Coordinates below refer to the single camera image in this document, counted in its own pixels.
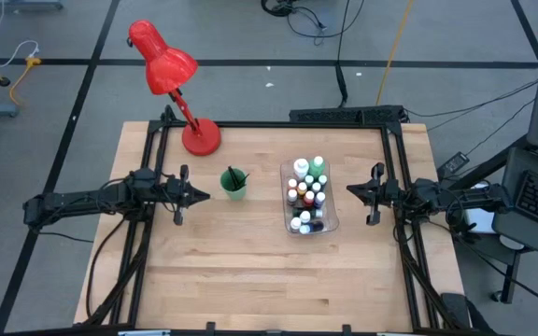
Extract large green paint bottle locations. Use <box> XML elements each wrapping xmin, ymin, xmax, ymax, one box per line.
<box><xmin>308</xmin><ymin>155</ymin><xmax>327</xmax><ymax>180</ymax></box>

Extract large white paint bottle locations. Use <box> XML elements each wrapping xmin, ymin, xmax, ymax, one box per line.
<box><xmin>292</xmin><ymin>157</ymin><xmax>311</xmax><ymax>181</ymax></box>

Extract green plastic cup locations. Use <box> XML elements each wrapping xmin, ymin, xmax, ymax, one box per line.
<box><xmin>219</xmin><ymin>166</ymin><xmax>250</xmax><ymax>203</ymax></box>

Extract clear plastic bin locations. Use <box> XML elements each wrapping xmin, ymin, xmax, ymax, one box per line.
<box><xmin>278</xmin><ymin>156</ymin><xmax>340</xmax><ymax>237</ymax></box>

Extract small blue paint bottle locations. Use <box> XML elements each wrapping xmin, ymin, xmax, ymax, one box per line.
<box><xmin>298</xmin><ymin>220</ymin><xmax>326</xmax><ymax>236</ymax></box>

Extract black hanging cable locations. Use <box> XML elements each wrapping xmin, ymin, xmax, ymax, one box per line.
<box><xmin>333</xmin><ymin>0</ymin><xmax>350</xmax><ymax>109</ymax></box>

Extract white printed box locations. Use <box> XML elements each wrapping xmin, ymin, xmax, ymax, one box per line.
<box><xmin>462</xmin><ymin>181</ymin><xmax>502</xmax><ymax>235</ymax></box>

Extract yellow hanging cable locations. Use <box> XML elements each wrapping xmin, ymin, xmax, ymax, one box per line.
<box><xmin>375</xmin><ymin>0</ymin><xmax>415</xmax><ymax>106</ymax></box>

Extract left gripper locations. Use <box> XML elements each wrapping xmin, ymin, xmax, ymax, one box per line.
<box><xmin>164</xmin><ymin>163</ymin><xmax>211</xmax><ymax>227</ymax></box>

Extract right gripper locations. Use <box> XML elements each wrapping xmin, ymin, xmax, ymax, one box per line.
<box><xmin>346</xmin><ymin>161</ymin><xmax>402</xmax><ymax>227</ymax></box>

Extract black power adapter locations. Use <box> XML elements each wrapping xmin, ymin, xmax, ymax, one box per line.
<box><xmin>436</xmin><ymin>151</ymin><xmax>471</xmax><ymax>175</ymax></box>

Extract red desk lamp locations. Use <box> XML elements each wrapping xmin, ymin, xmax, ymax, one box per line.
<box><xmin>127</xmin><ymin>19</ymin><xmax>222</xmax><ymax>158</ymax></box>

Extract small dark green paint bottle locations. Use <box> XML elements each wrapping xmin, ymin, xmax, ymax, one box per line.
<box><xmin>291</xmin><ymin>207</ymin><xmax>325</xmax><ymax>219</ymax></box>

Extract black power strip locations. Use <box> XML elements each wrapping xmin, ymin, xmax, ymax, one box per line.
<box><xmin>289</xmin><ymin>105</ymin><xmax>406</xmax><ymax>125</ymax></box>

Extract black floor cables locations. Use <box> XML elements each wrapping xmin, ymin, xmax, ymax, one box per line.
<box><xmin>260</xmin><ymin>0</ymin><xmax>367</xmax><ymax>47</ymax></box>

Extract black rubber pad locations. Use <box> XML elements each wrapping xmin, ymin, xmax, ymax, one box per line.
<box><xmin>439</xmin><ymin>292</ymin><xmax>472</xmax><ymax>330</ymax></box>

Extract dark grey keyboard desk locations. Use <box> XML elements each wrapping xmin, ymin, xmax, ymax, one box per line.
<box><xmin>491</xmin><ymin>147</ymin><xmax>538</xmax><ymax>267</ymax></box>

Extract yellow extension cord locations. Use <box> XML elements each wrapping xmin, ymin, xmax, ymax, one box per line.
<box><xmin>0</xmin><ymin>46</ymin><xmax>42</xmax><ymax>107</ymax></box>

